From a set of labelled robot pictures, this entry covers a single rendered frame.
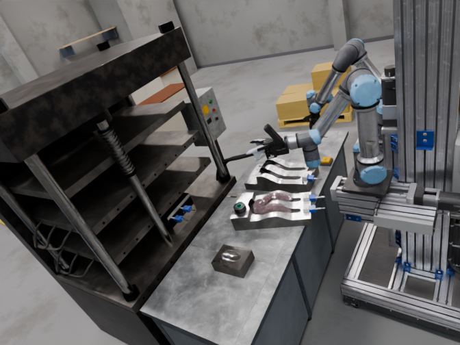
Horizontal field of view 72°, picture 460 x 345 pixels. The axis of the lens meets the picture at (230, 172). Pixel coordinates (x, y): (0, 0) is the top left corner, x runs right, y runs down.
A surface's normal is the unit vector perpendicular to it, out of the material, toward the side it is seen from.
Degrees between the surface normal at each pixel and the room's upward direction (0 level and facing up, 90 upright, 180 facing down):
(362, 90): 83
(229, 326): 0
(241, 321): 0
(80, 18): 90
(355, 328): 0
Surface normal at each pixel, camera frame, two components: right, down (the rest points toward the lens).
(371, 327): -0.30, -0.81
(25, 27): 0.79, 0.09
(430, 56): -0.53, 0.58
